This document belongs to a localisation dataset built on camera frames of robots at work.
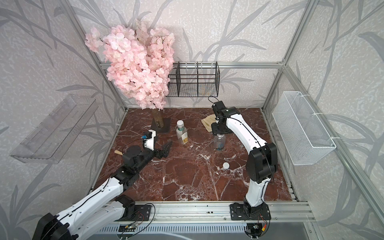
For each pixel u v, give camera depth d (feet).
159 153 2.24
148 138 2.11
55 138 2.23
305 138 1.96
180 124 2.84
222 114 2.04
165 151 2.24
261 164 1.56
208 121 3.68
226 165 2.92
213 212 2.46
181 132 3.24
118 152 3.08
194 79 3.45
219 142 3.20
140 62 2.00
